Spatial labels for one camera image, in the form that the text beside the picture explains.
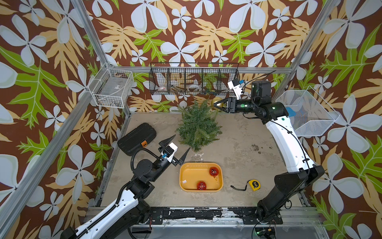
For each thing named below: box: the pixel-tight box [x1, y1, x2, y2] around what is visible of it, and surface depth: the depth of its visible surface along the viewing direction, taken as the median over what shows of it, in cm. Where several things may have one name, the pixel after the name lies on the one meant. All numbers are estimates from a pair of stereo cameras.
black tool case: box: [117, 122, 157, 157], surface depth 100 cm
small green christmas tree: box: [175, 100, 223, 153], surface depth 78 cm
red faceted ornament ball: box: [196, 180, 207, 191], surface depth 81 cm
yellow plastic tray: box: [179, 162, 224, 192], surface depth 88 cm
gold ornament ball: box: [211, 96, 225, 108], surface depth 66 cm
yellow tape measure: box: [230, 179, 262, 192], surface depth 84 cm
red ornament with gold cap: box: [208, 166, 219, 180], surface depth 86 cm
